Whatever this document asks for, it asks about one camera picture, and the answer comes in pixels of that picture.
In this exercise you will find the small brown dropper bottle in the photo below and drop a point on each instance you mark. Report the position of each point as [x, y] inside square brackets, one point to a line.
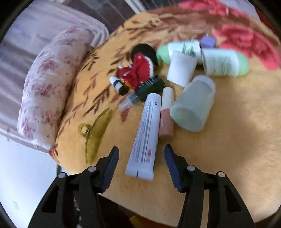
[119, 87]

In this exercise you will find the dark green spray bottle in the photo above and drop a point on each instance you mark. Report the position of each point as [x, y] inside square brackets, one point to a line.
[152, 85]

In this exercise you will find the red black knitted ornament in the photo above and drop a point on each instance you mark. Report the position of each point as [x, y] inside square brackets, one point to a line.
[144, 63]

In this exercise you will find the olive green hair claw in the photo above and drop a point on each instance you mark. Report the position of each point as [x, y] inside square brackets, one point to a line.
[93, 134]

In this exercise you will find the pink lip gloss tube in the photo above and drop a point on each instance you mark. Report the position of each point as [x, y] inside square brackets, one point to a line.
[166, 125]

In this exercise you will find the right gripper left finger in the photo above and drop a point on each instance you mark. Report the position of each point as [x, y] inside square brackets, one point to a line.
[56, 208]

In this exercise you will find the left sheer curtain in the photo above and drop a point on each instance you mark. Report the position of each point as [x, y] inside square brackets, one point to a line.
[33, 29]

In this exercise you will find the white floral rolled quilt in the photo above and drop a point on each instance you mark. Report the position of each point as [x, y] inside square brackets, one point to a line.
[48, 83]

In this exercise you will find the frosted jar with white lid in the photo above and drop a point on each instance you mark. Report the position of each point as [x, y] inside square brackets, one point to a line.
[192, 108]

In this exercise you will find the small purple square box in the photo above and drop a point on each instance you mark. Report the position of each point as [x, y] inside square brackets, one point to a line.
[207, 42]

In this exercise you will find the green frog lotion bottle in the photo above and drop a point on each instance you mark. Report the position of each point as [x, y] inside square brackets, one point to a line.
[188, 47]

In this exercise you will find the white ointment tube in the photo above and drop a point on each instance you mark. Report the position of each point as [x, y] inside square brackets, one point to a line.
[142, 156]

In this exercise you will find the window with metal bars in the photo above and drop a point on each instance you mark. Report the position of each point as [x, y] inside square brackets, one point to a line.
[111, 13]

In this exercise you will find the white green lotion bottle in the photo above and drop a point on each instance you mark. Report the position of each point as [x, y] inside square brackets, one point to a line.
[224, 62]

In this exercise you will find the small white cup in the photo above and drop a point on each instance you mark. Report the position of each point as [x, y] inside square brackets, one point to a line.
[181, 68]

